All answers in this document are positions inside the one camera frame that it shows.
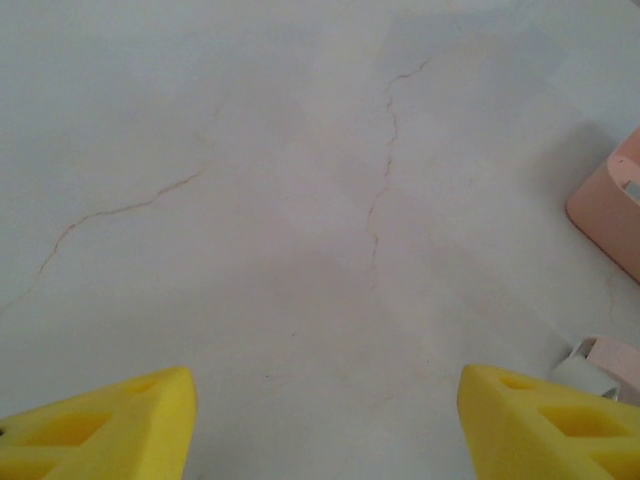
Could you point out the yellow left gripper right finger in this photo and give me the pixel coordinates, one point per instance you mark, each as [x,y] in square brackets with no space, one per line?
[550,440]

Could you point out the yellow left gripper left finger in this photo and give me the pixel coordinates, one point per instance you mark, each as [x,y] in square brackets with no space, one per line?
[90,435]

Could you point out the pink and white stapler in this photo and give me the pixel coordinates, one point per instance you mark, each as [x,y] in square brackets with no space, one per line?
[615,355]

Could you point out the pink plastic tray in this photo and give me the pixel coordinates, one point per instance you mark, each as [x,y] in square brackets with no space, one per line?
[605,225]

